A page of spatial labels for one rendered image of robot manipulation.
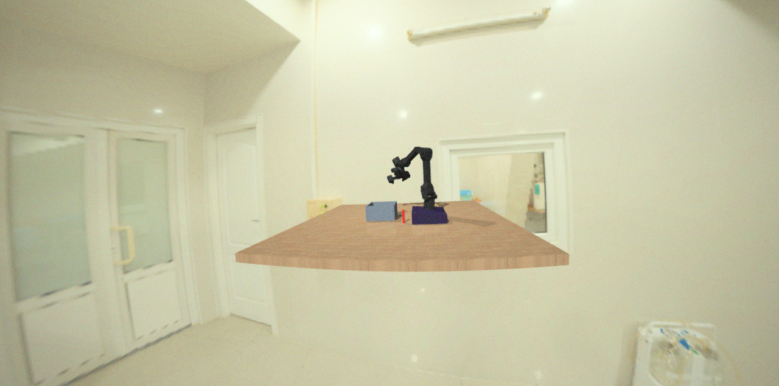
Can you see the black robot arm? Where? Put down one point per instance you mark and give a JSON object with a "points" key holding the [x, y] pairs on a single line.
{"points": [[426, 155]]}

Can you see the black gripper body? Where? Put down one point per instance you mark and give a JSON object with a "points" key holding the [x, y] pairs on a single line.
{"points": [[398, 176]]}

